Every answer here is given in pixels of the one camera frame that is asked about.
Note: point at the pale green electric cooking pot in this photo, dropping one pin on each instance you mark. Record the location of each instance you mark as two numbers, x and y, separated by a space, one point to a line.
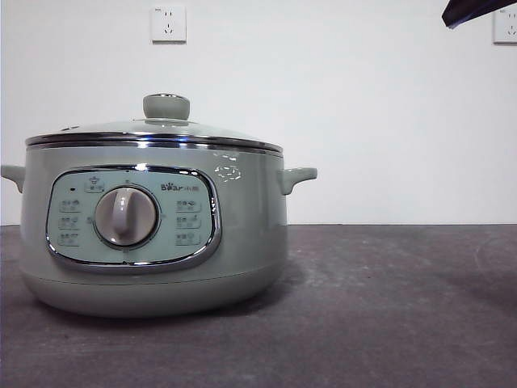
250 226

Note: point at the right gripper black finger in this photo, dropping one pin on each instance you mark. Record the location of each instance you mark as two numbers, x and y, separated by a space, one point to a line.
472 9

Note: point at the glass lid with green knob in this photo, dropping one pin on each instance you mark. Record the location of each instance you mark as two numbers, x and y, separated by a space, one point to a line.
165 106

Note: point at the white wall socket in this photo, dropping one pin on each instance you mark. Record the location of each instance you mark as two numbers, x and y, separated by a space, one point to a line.
507 28
168 24

